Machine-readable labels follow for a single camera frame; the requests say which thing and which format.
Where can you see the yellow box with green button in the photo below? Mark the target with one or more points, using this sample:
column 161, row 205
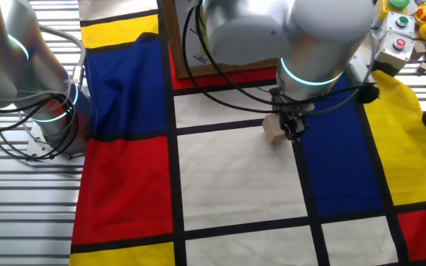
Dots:
column 398, row 3

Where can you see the light wooden block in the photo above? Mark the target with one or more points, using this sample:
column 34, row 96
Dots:
column 272, row 129

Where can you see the tiny wooden cube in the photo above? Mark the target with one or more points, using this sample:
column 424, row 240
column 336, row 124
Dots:
column 423, row 67

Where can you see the grey box with red button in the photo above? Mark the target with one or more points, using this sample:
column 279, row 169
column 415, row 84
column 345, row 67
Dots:
column 398, row 48

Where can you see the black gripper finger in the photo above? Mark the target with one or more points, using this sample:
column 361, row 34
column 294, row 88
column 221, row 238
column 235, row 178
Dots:
column 300, row 127
column 287, row 127

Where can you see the small wooden block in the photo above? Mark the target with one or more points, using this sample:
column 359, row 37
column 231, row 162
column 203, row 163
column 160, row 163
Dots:
column 418, row 51

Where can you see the wrist camera with silver bracket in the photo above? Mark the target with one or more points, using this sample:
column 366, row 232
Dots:
column 367, row 94

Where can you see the grey box with green button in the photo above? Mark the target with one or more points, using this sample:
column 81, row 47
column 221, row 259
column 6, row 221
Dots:
column 401, row 23

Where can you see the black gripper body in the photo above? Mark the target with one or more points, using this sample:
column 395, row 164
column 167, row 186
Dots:
column 293, row 107

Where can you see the colour block patterned cloth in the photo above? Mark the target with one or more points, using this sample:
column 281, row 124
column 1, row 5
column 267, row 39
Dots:
column 235, row 177

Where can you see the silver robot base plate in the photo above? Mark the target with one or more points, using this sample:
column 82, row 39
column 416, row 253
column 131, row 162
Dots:
column 74, row 160

